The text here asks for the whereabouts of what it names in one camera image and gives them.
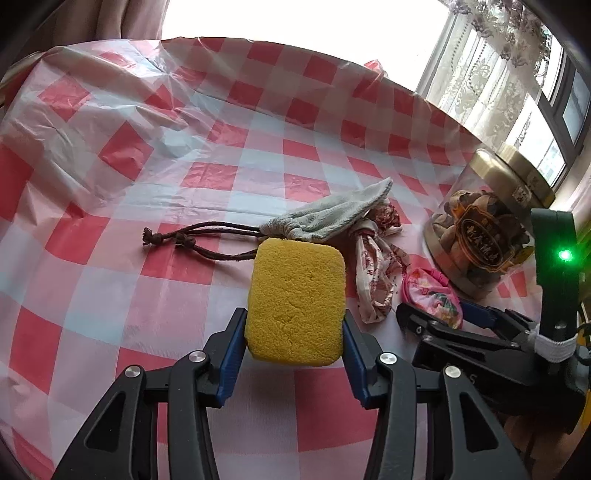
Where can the pink floral pouch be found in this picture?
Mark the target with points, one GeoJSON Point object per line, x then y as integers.
{"type": "Point", "coordinates": [431, 293]}

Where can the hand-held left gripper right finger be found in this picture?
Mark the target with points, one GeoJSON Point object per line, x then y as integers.
{"type": "Point", "coordinates": [358, 364]}

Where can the clear jar with gold lid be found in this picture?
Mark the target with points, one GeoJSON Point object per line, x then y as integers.
{"type": "Point", "coordinates": [480, 221]}

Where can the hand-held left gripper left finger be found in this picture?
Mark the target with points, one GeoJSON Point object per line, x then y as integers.
{"type": "Point", "coordinates": [231, 360]}

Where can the dark window frame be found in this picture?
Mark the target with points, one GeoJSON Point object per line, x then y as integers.
{"type": "Point", "coordinates": [561, 92]}

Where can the rectangular yellow sponge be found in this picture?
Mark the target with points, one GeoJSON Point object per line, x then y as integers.
{"type": "Point", "coordinates": [298, 300]}

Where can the floral print cloth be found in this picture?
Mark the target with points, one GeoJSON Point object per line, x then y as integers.
{"type": "Point", "coordinates": [376, 267]}

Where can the white lace curtain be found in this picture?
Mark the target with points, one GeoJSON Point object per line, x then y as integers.
{"type": "Point", "coordinates": [485, 60]}

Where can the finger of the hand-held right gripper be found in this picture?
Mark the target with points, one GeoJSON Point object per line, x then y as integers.
{"type": "Point", "coordinates": [480, 313]}
{"type": "Point", "coordinates": [443, 330]}

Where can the pink white checked tablecloth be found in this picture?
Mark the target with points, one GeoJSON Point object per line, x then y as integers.
{"type": "Point", "coordinates": [138, 184]}

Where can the beige curtain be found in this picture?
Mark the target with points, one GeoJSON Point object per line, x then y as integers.
{"type": "Point", "coordinates": [124, 18]}

